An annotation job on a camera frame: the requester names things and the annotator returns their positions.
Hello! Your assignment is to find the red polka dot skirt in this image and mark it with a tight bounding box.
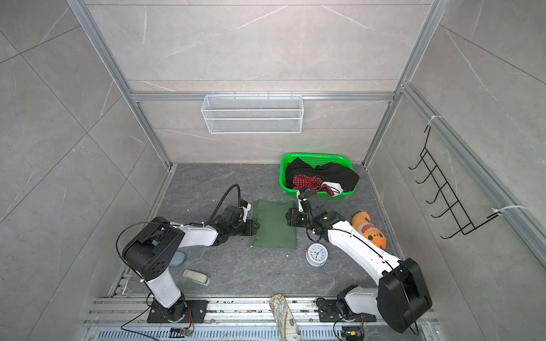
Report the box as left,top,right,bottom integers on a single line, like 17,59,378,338
292,174,332,197

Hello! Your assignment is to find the green plastic basket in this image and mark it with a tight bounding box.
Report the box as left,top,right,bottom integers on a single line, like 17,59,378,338
279,153,360,199

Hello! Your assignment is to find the light blue cup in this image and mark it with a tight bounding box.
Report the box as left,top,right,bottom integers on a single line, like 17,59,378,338
169,251,186,267

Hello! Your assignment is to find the beige remote control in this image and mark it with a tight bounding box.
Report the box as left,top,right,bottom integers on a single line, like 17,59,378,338
182,269,210,286

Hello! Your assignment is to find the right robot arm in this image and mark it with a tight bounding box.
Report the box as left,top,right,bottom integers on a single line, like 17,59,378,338
287,188,432,334

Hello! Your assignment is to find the black wall hook rack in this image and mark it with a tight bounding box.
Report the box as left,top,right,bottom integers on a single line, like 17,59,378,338
408,126,501,240

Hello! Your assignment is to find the green skirt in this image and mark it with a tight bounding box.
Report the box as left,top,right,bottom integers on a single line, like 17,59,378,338
249,200,297,249

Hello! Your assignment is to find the white garment in basket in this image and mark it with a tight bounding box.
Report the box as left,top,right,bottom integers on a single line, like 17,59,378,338
324,182,344,197

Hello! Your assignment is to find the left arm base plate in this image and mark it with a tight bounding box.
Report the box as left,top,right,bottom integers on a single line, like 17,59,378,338
146,300,208,323

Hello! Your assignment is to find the white alarm clock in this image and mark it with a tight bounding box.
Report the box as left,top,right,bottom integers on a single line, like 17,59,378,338
306,243,328,268

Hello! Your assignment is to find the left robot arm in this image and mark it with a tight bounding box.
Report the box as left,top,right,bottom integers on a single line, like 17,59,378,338
115,184,259,323

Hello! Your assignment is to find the black skirt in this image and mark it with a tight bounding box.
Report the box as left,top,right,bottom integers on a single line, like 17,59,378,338
287,159,355,189

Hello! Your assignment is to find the orange plush toy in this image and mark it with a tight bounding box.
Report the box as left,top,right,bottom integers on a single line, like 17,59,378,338
351,210,387,250

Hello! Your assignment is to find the white wire wall basket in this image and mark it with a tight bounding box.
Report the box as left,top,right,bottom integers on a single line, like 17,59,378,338
201,94,304,134

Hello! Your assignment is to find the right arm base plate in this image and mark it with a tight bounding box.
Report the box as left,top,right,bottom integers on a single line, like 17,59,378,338
315,298,377,323

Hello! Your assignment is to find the patterned rolled cloth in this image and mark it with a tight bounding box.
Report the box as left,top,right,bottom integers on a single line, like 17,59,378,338
270,294,301,341

